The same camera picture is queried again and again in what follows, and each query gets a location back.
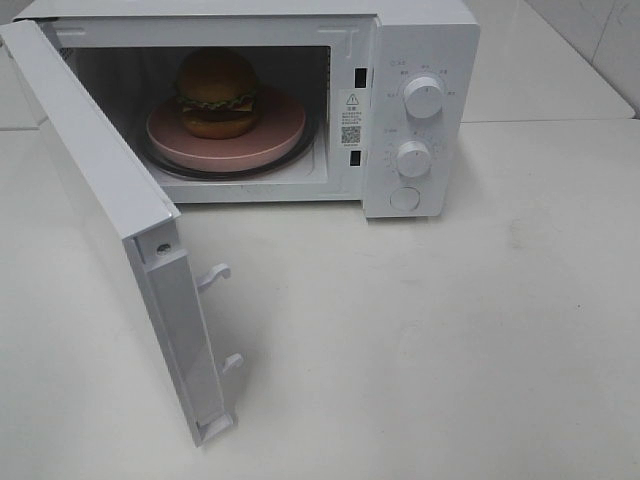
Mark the round white door button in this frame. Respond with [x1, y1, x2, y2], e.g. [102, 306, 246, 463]
[389, 187, 420, 212]

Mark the burger with lettuce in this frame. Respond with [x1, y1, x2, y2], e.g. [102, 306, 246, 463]
[175, 47, 260, 140]

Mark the pink round plate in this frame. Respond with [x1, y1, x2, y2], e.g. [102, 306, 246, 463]
[146, 86, 306, 174]

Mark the upper white power knob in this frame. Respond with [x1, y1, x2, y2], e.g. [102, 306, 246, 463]
[402, 73, 445, 119]

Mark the white microwave door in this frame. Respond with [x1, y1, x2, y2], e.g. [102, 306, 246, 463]
[1, 20, 242, 446]

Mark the glass microwave turntable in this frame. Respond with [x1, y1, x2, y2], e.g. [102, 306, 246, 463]
[138, 120, 318, 181]

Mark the white microwave oven body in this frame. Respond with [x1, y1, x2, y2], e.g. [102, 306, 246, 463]
[9, 1, 480, 218]

